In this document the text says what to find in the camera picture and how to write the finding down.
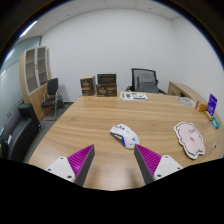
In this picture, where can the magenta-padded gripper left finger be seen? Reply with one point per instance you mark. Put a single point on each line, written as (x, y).
(60, 166)

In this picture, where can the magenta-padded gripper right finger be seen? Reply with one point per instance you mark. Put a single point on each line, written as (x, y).
(166, 165)

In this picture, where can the white blue yellow computer mouse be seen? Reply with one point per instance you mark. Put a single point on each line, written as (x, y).
(125, 135)

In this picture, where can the pink pig-shaped mouse pad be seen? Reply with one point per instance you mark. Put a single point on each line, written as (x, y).
(190, 140)

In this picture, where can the black leather armchair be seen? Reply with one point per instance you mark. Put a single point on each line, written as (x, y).
(20, 130)

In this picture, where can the small teal box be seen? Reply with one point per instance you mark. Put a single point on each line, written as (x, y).
(216, 123)

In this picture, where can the flat tan box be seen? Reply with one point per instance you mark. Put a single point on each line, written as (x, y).
(208, 115)

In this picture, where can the round grey printed mat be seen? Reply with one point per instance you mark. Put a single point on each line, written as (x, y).
(185, 101)

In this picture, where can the small orange box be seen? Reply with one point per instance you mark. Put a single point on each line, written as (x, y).
(200, 106)

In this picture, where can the purple card package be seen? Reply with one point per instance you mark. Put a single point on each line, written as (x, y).
(212, 104)

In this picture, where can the white printed sticker sheet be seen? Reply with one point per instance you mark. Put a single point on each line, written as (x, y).
(134, 96)

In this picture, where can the wooden side desk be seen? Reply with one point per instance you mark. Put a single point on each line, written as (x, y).
(181, 90)

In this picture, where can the black visitor chair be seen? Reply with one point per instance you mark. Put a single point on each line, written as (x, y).
(52, 87)

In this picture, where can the small brown carton box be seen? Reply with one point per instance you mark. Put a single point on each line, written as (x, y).
(87, 86)

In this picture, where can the grey mesh office chair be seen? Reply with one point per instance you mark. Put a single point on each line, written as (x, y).
(145, 81)

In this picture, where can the wooden shelf unit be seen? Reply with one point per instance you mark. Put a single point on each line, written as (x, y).
(33, 73)

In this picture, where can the dark windowed carton box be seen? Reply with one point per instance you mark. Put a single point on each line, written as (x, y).
(106, 79)

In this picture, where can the ceiling light strip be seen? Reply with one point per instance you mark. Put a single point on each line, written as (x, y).
(28, 29)

